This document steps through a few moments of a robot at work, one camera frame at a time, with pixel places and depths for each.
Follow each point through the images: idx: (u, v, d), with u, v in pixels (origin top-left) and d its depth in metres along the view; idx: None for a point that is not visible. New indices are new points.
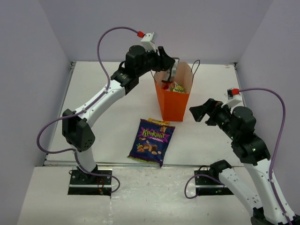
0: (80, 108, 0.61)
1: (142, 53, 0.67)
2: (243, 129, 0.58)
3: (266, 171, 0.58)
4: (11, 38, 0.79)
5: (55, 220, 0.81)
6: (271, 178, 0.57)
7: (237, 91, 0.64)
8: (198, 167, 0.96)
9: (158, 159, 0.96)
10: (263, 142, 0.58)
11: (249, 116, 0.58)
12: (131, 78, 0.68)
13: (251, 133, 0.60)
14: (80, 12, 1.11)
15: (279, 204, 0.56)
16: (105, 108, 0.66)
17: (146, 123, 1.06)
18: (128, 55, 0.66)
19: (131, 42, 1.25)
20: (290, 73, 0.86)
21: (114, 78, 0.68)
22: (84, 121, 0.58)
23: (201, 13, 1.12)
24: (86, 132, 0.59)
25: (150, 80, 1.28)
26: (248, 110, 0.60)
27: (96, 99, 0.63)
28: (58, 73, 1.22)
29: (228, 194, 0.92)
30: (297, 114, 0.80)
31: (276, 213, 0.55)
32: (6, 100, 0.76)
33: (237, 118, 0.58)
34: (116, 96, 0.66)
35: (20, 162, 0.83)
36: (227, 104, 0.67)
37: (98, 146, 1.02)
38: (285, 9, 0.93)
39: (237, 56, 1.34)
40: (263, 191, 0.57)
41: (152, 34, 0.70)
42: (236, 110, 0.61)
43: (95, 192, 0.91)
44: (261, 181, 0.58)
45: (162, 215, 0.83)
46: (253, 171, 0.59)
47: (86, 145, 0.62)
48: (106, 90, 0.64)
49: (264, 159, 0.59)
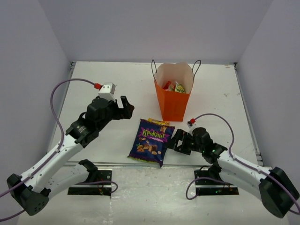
0: (26, 174, 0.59)
1: (104, 107, 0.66)
2: (203, 142, 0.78)
3: (228, 156, 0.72)
4: (9, 37, 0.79)
5: (56, 220, 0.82)
6: (233, 156, 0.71)
7: (193, 120, 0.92)
8: (199, 167, 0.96)
9: (158, 159, 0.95)
10: (221, 147, 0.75)
11: (202, 131, 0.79)
12: (89, 130, 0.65)
13: (212, 143, 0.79)
14: (80, 12, 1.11)
15: (250, 168, 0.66)
16: (58, 166, 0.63)
17: (146, 123, 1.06)
18: (89, 108, 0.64)
19: (131, 42, 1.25)
20: (289, 73, 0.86)
21: (71, 131, 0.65)
22: (29, 190, 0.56)
23: (201, 12, 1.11)
24: (32, 200, 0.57)
25: (150, 80, 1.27)
26: (201, 129, 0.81)
27: (46, 161, 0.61)
28: (57, 73, 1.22)
29: (228, 194, 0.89)
30: (297, 115, 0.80)
31: (254, 175, 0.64)
32: (6, 101, 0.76)
33: (197, 136, 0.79)
34: (70, 153, 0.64)
35: (20, 162, 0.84)
36: (190, 132, 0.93)
37: (98, 146, 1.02)
38: (285, 9, 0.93)
39: (238, 56, 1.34)
40: (237, 168, 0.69)
41: (110, 86, 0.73)
42: (195, 130, 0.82)
43: (95, 192, 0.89)
44: (229, 163, 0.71)
45: (162, 215, 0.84)
46: (221, 162, 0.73)
47: (35, 208, 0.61)
48: (57, 150, 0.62)
49: (224, 151, 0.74)
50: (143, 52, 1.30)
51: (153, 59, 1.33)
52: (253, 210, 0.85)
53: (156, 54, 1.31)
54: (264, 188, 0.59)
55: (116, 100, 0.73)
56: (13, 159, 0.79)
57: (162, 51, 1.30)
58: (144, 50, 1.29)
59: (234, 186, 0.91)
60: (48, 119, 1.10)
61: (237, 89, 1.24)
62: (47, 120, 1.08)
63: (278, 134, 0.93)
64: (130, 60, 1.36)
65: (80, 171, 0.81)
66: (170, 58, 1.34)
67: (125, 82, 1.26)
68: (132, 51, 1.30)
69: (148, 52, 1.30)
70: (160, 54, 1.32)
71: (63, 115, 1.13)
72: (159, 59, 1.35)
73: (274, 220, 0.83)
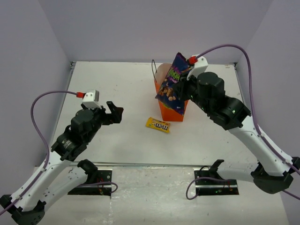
0: (15, 196, 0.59)
1: (90, 119, 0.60)
2: (215, 93, 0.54)
3: (253, 127, 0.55)
4: (10, 38, 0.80)
5: (55, 220, 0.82)
6: (260, 133, 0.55)
7: (194, 58, 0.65)
8: (200, 167, 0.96)
9: (174, 108, 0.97)
10: (237, 101, 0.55)
11: (215, 79, 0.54)
12: (76, 144, 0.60)
13: (224, 96, 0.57)
14: (79, 12, 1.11)
15: (276, 154, 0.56)
16: (50, 182, 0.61)
17: (178, 61, 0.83)
18: (73, 121, 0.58)
19: (131, 42, 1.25)
20: (289, 73, 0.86)
21: (56, 147, 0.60)
22: (19, 212, 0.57)
23: (201, 13, 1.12)
24: (26, 219, 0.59)
25: (150, 79, 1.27)
26: (211, 74, 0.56)
27: (32, 181, 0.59)
28: (57, 73, 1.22)
29: (228, 194, 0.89)
30: (297, 115, 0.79)
31: (277, 164, 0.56)
32: (6, 101, 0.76)
33: (205, 86, 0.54)
34: (57, 170, 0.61)
35: (20, 162, 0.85)
36: (192, 75, 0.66)
37: (97, 146, 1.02)
38: (285, 9, 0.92)
39: (238, 56, 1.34)
40: (258, 147, 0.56)
41: (93, 93, 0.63)
42: (199, 76, 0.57)
43: (95, 191, 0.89)
44: (252, 138, 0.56)
45: (162, 215, 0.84)
46: (241, 132, 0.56)
47: (32, 223, 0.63)
48: (43, 168, 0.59)
49: (247, 116, 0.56)
50: (143, 52, 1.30)
51: (153, 59, 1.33)
52: (253, 209, 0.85)
53: (156, 54, 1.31)
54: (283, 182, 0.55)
55: (102, 106, 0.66)
56: (13, 160, 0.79)
57: (162, 51, 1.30)
58: (143, 50, 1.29)
59: (234, 187, 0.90)
60: (48, 120, 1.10)
61: (237, 89, 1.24)
62: (47, 120, 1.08)
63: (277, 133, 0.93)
64: (130, 60, 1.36)
65: (77, 176, 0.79)
66: (170, 59, 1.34)
67: (124, 82, 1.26)
68: (131, 51, 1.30)
69: (147, 52, 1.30)
70: (160, 54, 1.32)
71: (63, 115, 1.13)
72: (159, 59, 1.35)
73: (274, 220, 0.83)
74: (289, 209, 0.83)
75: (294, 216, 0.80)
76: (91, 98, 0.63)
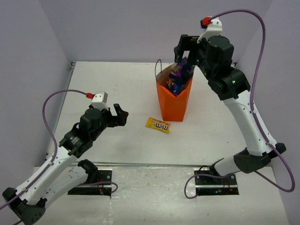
0: (21, 188, 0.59)
1: (98, 118, 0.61)
2: (221, 59, 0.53)
3: (247, 103, 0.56)
4: (10, 38, 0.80)
5: (55, 220, 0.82)
6: (253, 110, 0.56)
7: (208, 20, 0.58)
8: (199, 167, 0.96)
9: None
10: (241, 72, 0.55)
11: (226, 43, 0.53)
12: (83, 141, 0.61)
13: (228, 65, 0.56)
14: (80, 12, 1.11)
15: (261, 134, 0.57)
16: (55, 177, 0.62)
17: None
18: (81, 119, 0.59)
19: (131, 42, 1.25)
20: (288, 73, 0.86)
21: (63, 143, 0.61)
22: (24, 204, 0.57)
23: (200, 13, 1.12)
24: (27, 213, 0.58)
25: (150, 79, 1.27)
26: (224, 39, 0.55)
27: (39, 175, 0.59)
28: (57, 73, 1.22)
29: (228, 194, 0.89)
30: (297, 115, 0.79)
31: (259, 143, 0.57)
32: (5, 100, 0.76)
33: (214, 48, 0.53)
34: (64, 165, 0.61)
35: (20, 162, 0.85)
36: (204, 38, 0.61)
37: (97, 146, 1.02)
38: (285, 10, 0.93)
39: (238, 56, 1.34)
40: (245, 123, 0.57)
41: (102, 94, 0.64)
42: (211, 38, 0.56)
43: (95, 192, 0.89)
44: (243, 114, 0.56)
45: (162, 215, 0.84)
46: (234, 105, 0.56)
47: (33, 219, 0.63)
48: (51, 162, 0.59)
49: (245, 91, 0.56)
50: (143, 52, 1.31)
51: (153, 59, 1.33)
52: (253, 209, 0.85)
53: (156, 54, 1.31)
54: (259, 159, 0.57)
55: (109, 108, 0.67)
56: (13, 160, 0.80)
57: (162, 51, 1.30)
58: (143, 50, 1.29)
59: (234, 186, 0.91)
60: (48, 120, 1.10)
61: None
62: (47, 120, 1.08)
63: (276, 133, 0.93)
64: (130, 60, 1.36)
65: (78, 175, 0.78)
66: (170, 59, 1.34)
67: (125, 82, 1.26)
68: (131, 51, 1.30)
69: (147, 52, 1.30)
70: (160, 54, 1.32)
71: (63, 115, 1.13)
72: (159, 59, 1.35)
73: (273, 220, 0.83)
74: (288, 209, 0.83)
75: (294, 216, 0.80)
76: (100, 99, 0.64)
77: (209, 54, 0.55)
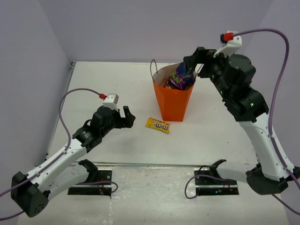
0: (33, 173, 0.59)
1: (109, 115, 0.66)
2: (241, 81, 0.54)
3: (266, 126, 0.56)
4: (11, 38, 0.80)
5: (55, 220, 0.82)
6: (271, 134, 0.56)
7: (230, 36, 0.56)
8: (199, 167, 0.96)
9: None
10: (258, 94, 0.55)
11: (248, 66, 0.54)
12: (93, 136, 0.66)
13: (247, 87, 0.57)
14: (80, 12, 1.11)
15: (279, 159, 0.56)
16: (65, 167, 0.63)
17: None
18: (94, 115, 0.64)
19: (131, 42, 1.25)
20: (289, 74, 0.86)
21: (76, 136, 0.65)
22: (35, 187, 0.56)
23: (201, 13, 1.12)
24: (35, 200, 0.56)
25: (150, 79, 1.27)
26: (245, 62, 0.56)
27: (53, 160, 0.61)
28: (57, 73, 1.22)
29: (228, 194, 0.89)
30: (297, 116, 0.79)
31: (277, 168, 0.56)
32: (6, 100, 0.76)
33: (236, 69, 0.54)
34: (76, 156, 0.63)
35: (20, 162, 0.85)
36: (221, 54, 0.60)
37: (97, 147, 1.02)
38: (285, 10, 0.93)
39: None
40: (263, 147, 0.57)
41: (114, 95, 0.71)
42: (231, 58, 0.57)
43: (95, 191, 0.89)
44: (262, 138, 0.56)
45: (162, 215, 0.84)
46: (252, 128, 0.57)
47: (35, 210, 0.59)
48: (64, 151, 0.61)
49: (263, 113, 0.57)
50: (143, 52, 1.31)
51: (153, 59, 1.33)
52: (253, 209, 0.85)
53: (156, 54, 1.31)
54: (277, 184, 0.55)
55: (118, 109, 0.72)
56: (13, 159, 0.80)
57: (162, 51, 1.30)
58: (144, 50, 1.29)
59: (234, 186, 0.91)
60: (48, 120, 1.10)
61: None
62: (47, 120, 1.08)
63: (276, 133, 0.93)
64: (130, 60, 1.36)
65: (79, 172, 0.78)
66: (170, 59, 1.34)
67: (125, 82, 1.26)
68: (131, 51, 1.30)
69: (148, 52, 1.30)
70: (161, 54, 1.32)
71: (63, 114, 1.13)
72: (159, 59, 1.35)
73: (273, 220, 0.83)
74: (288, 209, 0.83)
75: (294, 216, 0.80)
76: (111, 100, 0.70)
77: (228, 74, 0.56)
